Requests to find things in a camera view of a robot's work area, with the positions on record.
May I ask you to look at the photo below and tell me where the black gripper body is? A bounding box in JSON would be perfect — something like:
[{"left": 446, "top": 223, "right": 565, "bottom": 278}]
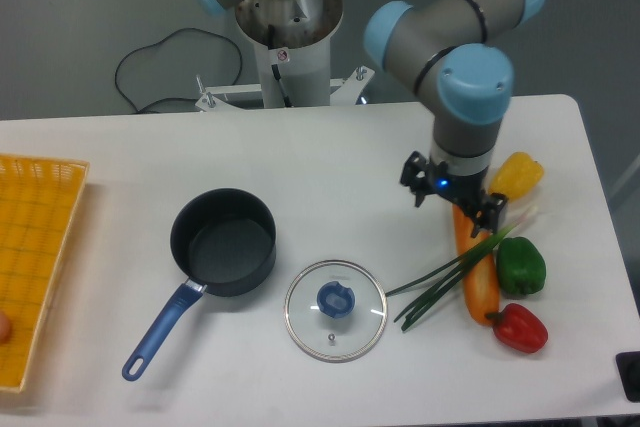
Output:
[{"left": 425, "top": 162, "right": 486, "bottom": 208}]

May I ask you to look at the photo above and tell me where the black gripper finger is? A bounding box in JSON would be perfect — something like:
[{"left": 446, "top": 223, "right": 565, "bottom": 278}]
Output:
[
  {"left": 461, "top": 190, "right": 508, "bottom": 238},
  {"left": 400, "top": 151, "right": 431, "bottom": 208}
]

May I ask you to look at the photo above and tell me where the green onion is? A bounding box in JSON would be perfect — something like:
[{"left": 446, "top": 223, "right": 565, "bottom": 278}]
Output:
[{"left": 386, "top": 207, "right": 537, "bottom": 332}]

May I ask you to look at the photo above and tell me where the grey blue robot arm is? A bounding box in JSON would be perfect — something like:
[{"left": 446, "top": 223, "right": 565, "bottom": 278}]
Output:
[{"left": 198, "top": 0, "right": 545, "bottom": 231}]

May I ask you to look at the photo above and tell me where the yellow bell pepper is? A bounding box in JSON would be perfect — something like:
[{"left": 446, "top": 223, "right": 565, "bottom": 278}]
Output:
[{"left": 489, "top": 152, "right": 545, "bottom": 201}]

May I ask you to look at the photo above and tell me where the green bell pepper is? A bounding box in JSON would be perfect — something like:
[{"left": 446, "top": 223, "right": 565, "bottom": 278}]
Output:
[{"left": 496, "top": 237, "right": 546, "bottom": 296}]

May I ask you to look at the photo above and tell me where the orange baguette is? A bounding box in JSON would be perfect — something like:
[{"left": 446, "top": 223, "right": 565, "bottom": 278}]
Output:
[{"left": 452, "top": 205, "right": 500, "bottom": 327}]

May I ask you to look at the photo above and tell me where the red bell pepper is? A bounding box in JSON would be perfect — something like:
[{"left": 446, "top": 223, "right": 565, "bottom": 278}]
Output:
[{"left": 485, "top": 303, "right": 548, "bottom": 354}]

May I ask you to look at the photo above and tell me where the glass pot lid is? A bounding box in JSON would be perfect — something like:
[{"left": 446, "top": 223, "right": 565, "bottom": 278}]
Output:
[{"left": 284, "top": 260, "right": 388, "bottom": 363}]

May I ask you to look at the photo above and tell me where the black corner object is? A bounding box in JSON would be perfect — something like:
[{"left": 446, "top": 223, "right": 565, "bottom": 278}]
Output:
[{"left": 615, "top": 351, "right": 640, "bottom": 403}]

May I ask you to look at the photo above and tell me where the yellow woven basket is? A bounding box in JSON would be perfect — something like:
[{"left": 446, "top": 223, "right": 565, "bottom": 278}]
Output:
[{"left": 1, "top": 154, "right": 90, "bottom": 393}]

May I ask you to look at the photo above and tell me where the orange item in basket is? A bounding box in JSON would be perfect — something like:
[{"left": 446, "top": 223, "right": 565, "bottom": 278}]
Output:
[{"left": 0, "top": 311, "right": 12, "bottom": 344}]

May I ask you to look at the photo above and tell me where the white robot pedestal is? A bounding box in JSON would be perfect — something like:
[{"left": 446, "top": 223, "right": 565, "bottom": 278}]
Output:
[{"left": 193, "top": 0, "right": 377, "bottom": 112}]

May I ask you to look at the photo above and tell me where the dark saucepan blue handle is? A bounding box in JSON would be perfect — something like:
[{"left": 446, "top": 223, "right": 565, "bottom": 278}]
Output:
[{"left": 121, "top": 188, "right": 277, "bottom": 381}]

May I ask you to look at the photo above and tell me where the black cable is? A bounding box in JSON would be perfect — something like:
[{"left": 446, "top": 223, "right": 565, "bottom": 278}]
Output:
[{"left": 113, "top": 27, "right": 244, "bottom": 115}]

